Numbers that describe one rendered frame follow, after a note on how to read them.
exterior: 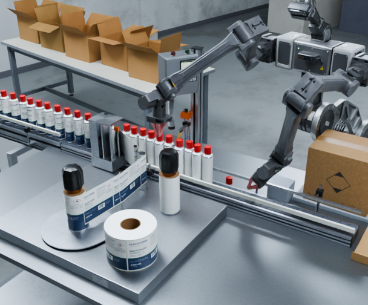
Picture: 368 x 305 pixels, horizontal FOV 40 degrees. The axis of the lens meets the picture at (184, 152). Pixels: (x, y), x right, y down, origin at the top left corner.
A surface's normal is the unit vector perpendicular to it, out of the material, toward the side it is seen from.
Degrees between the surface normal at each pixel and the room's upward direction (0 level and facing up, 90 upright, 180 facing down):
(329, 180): 90
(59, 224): 0
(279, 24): 90
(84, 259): 0
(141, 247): 90
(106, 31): 75
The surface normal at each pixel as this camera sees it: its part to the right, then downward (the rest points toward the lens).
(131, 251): 0.07, 0.46
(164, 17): 0.73, 0.31
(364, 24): -0.68, 0.34
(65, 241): 0.00, -0.89
